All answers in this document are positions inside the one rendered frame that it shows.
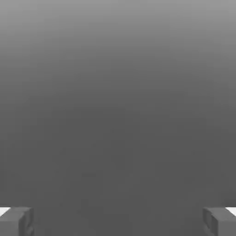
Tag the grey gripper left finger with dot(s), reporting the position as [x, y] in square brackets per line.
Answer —
[12, 223]

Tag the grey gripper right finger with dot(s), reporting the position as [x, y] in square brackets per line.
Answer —
[222, 223]

